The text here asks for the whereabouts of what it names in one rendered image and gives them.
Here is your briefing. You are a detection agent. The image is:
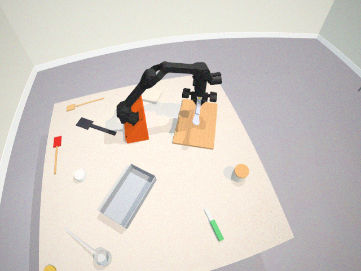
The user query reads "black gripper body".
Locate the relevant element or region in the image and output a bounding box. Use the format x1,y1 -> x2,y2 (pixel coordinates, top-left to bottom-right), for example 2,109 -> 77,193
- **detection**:
182,86 -> 217,102

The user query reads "white jar with orange lid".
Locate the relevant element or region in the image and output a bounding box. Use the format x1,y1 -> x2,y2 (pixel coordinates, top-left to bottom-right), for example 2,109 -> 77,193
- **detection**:
232,164 -> 249,182

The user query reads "red spatula with wooden handle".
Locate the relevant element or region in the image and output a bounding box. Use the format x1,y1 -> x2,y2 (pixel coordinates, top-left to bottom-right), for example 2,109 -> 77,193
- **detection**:
53,136 -> 61,174

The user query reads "tan wooden spatula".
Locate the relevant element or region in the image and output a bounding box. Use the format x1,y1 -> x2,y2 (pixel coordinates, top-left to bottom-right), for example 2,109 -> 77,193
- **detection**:
67,98 -> 104,112

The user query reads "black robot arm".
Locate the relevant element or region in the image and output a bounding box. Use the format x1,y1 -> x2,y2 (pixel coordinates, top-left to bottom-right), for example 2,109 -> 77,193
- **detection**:
116,62 -> 222,126

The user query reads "dark grey spatula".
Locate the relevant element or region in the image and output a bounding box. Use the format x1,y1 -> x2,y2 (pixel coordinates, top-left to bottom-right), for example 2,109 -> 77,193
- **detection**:
76,117 -> 117,136

